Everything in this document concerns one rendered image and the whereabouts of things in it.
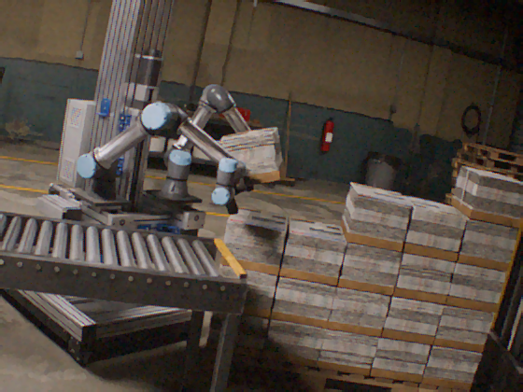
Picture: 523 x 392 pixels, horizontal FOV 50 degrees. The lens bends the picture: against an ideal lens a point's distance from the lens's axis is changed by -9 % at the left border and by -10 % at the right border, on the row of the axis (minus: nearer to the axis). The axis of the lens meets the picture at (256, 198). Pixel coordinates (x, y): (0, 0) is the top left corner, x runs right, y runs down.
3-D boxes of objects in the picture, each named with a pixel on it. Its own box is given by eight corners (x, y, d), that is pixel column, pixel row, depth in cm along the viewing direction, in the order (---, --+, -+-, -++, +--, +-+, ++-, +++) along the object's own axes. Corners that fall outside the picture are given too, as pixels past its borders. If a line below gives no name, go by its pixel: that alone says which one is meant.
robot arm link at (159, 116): (96, 182, 284) (184, 119, 267) (80, 185, 270) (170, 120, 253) (85, 161, 284) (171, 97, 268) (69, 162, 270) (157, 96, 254)
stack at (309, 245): (209, 342, 344) (234, 203, 328) (402, 375, 341) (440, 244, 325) (200, 371, 305) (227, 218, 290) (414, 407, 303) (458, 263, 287)
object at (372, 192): (349, 183, 323) (350, 181, 323) (400, 194, 322) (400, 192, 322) (356, 195, 287) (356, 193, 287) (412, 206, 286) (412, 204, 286)
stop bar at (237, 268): (221, 243, 258) (221, 239, 258) (247, 279, 218) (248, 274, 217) (213, 243, 257) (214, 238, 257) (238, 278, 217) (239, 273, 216)
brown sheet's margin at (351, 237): (340, 223, 327) (342, 216, 326) (390, 233, 326) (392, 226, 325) (345, 241, 289) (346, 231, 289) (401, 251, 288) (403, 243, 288)
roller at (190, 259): (178, 250, 257) (189, 245, 258) (199, 290, 213) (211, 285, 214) (174, 240, 256) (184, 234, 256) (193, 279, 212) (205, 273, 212)
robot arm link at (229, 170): (226, 156, 264) (221, 181, 266) (218, 158, 254) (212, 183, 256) (244, 160, 262) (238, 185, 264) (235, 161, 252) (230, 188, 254)
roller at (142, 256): (134, 245, 251) (145, 239, 252) (146, 286, 207) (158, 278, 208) (129, 235, 250) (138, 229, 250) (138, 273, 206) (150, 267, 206)
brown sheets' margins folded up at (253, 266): (214, 320, 341) (229, 236, 331) (408, 355, 338) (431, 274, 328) (204, 347, 303) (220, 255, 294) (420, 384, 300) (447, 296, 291)
